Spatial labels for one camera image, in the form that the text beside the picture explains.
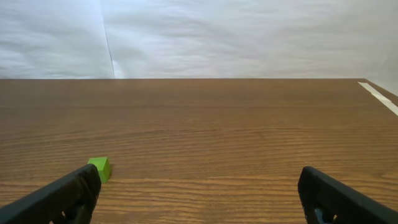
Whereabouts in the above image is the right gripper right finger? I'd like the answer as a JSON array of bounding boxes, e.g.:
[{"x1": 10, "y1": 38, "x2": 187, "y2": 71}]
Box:
[{"x1": 297, "y1": 166, "x2": 398, "y2": 224}]

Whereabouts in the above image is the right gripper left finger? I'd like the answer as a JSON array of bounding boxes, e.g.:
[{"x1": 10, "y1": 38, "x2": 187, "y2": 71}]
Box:
[{"x1": 0, "y1": 164, "x2": 102, "y2": 224}]

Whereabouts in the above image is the green cube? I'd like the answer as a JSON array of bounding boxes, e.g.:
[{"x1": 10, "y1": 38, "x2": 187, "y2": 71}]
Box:
[{"x1": 87, "y1": 156, "x2": 111, "y2": 184}]

